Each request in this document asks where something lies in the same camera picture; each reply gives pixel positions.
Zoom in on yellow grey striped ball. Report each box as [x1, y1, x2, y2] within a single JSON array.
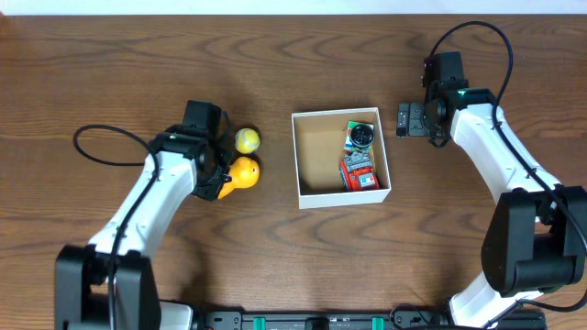
[[235, 128, 260, 154]]

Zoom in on red toy truck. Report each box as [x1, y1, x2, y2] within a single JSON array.
[[339, 151, 380, 192]]

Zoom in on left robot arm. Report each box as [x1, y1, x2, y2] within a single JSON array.
[[54, 101, 232, 329]]

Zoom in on black round lid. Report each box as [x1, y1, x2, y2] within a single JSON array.
[[349, 124, 375, 149]]

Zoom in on colourful puzzle cube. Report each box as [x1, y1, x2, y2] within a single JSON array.
[[343, 121, 374, 152]]

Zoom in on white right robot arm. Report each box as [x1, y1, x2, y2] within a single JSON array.
[[396, 52, 586, 328]]

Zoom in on white cardboard box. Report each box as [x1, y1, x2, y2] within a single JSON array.
[[292, 107, 392, 209]]

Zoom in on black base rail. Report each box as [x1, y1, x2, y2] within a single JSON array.
[[160, 305, 549, 330]]

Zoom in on orange rubber animal toy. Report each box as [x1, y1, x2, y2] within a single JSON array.
[[218, 157, 260, 199]]

